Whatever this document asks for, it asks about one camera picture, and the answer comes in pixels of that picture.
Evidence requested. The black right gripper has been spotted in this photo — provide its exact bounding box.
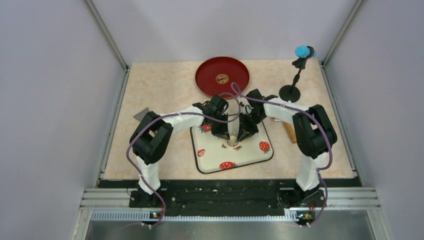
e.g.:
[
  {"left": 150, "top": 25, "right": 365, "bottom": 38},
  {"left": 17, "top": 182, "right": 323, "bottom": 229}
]
[{"left": 238, "top": 112, "right": 266, "bottom": 143}]

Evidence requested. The white dough lump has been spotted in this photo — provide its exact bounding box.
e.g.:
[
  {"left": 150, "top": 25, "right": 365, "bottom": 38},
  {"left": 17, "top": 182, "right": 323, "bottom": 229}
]
[{"left": 222, "top": 117, "right": 239, "bottom": 148}]

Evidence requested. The strawberry print rectangular tray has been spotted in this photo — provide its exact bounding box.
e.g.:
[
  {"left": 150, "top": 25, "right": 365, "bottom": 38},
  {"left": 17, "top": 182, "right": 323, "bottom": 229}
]
[{"left": 190, "top": 122, "right": 274, "bottom": 174}]

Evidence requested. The wooden dough roller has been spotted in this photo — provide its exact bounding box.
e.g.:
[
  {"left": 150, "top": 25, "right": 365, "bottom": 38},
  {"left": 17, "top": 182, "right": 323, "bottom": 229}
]
[{"left": 271, "top": 117, "right": 297, "bottom": 144}]

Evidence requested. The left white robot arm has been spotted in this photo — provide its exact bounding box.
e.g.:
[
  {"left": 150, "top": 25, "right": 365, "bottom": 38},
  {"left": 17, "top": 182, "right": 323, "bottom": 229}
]
[{"left": 127, "top": 95, "right": 230, "bottom": 207}]

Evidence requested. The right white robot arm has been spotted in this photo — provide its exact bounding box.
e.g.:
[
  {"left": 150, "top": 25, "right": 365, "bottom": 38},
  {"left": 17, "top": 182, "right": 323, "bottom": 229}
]
[{"left": 237, "top": 89, "right": 338, "bottom": 206}]

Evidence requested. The red round lacquer plate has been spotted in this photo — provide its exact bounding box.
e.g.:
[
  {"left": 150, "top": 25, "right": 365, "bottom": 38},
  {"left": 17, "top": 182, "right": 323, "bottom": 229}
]
[{"left": 194, "top": 56, "right": 250, "bottom": 97}]

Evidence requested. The blue microphone on stand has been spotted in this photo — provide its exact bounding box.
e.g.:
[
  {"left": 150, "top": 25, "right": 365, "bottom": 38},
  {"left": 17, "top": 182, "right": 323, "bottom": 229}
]
[{"left": 279, "top": 45, "right": 317, "bottom": 103}]

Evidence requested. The metal dough scraper wooden handle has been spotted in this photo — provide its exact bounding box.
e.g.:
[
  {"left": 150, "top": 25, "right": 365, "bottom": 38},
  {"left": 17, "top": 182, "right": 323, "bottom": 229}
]
[{"left": 133, "top": 107, "right": 150, "bottom": 122}]

